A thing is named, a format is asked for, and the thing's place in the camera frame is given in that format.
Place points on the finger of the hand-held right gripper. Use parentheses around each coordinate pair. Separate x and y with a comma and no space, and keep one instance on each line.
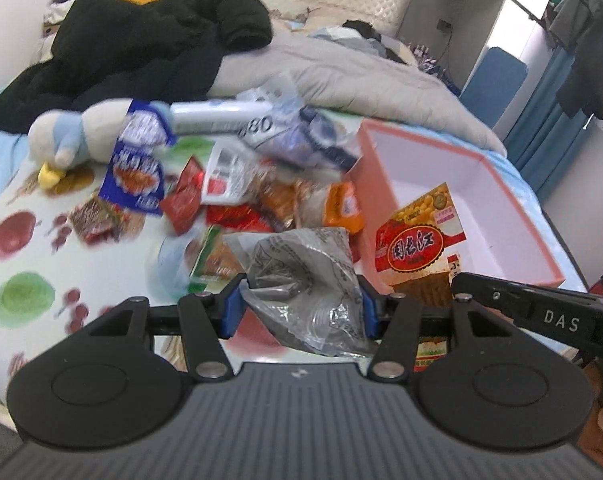
(486,292)

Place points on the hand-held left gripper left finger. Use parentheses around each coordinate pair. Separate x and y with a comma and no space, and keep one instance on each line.
(234,310)

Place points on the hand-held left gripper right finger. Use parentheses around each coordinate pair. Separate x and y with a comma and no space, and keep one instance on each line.
(371,310)

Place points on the silver foil snack packet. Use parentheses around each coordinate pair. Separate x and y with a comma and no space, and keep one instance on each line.
(301,280)

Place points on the red and yellow snack packet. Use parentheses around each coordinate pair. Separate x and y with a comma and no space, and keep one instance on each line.
(416,250)

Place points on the dark red snack packet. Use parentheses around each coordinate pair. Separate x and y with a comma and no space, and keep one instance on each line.
(184,200)

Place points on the pink cardboard box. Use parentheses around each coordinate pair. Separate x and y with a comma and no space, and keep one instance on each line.
(431,160)

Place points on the green snack packet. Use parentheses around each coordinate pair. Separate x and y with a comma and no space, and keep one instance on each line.
(216,255)

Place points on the red foil candy packet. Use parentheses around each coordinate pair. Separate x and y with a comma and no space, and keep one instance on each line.
(236,220)

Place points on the clear packet of orange snack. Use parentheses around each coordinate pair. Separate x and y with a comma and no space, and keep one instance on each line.
(286,195)

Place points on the brown red snack packet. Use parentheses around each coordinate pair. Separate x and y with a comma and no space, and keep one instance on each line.
(96,220)

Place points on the blue curtain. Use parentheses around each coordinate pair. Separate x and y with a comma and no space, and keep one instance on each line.
(541,130)

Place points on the clear plastic bag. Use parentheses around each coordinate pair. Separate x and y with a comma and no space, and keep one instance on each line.
(301,130)

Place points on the white tube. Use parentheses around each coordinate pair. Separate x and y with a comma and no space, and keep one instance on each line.
(211,116)

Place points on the blue chair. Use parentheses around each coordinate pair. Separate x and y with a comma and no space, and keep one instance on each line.
(494,80)

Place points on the fruit printed cloth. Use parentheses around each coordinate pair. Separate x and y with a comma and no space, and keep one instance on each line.
(21,270)

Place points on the grey quilt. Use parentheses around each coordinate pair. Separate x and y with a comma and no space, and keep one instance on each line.
(341,80)

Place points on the checked cloth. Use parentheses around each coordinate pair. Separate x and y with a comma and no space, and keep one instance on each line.
(434,65)

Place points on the penguin plush toy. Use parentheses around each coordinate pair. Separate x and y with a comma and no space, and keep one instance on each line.
(76,135)

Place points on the hanging black jacket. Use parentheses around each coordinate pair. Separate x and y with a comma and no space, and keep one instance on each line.
(589,60)

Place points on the clothes pile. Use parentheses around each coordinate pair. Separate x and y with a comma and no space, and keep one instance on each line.
(361,35)

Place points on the black wall socket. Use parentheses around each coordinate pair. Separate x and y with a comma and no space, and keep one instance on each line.
(446,25)

